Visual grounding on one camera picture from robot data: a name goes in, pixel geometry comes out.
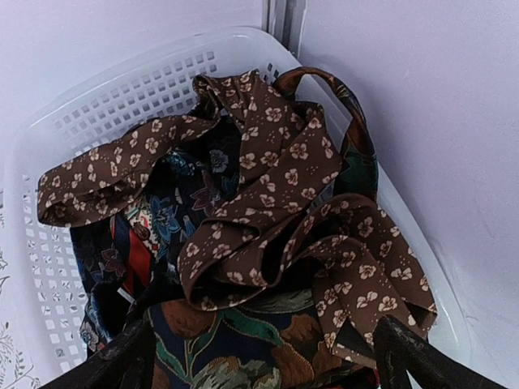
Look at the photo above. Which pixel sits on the brown floral tie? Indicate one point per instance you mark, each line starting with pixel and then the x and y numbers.
pixel 108 179

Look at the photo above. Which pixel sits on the navy blue floral tie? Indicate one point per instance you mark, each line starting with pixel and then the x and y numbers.
pixel 184 188

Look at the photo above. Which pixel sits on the aluminium right corner post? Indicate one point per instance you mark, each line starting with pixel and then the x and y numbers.
pixel 284 20

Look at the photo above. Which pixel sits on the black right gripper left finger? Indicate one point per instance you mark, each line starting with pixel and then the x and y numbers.
pixel 126 362

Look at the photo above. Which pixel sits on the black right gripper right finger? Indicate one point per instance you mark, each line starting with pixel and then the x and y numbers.
pixel 400 355

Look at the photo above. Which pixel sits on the white plastic basket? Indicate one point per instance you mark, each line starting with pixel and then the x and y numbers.
pixel 48 293

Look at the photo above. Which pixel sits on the red blue striped tie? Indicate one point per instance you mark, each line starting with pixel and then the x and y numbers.
pixel 135 256

